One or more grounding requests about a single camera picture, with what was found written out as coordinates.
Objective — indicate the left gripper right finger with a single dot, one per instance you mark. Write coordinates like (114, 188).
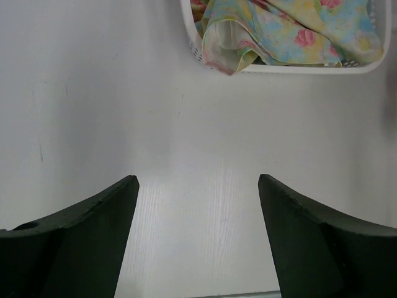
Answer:
(319, 251)

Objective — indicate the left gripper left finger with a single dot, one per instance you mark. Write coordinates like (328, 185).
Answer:
(75, 252)

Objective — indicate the yellow floral garment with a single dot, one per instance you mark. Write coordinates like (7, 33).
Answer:
(230, 36)

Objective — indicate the white laundry basket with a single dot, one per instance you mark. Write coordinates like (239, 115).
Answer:
(382, 17)

